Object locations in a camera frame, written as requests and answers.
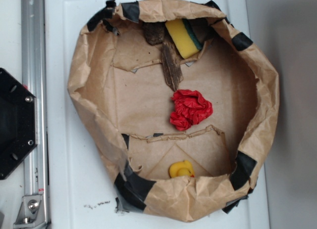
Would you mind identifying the aluminium extrusion rail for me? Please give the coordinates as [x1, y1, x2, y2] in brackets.
[21, 0, 51, 229]

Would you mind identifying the brown bark chunk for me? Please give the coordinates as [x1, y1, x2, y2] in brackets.
[142, 22, 165, 46]

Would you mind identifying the yellow rubber duck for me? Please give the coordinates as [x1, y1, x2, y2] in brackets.
[169, 160, 195, 178]

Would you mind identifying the red crumpled paper ball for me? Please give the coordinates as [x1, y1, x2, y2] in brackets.
[170, 90, 213, 131]

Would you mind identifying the long brown bark piece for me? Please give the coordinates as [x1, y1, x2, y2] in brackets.
[162, 41, 183, 92]

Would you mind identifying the brown paper bag bin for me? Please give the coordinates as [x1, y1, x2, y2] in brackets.
[68, 0, 279, 222]

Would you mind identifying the yellow green sponge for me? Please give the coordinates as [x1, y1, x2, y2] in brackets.
[165, 18, 203, 59]

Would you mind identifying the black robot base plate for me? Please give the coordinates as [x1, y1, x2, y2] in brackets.
[0, 68, 37, 180]

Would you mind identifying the grey corner bracket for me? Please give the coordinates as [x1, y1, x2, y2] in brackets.
[13, 194, 45, 229]

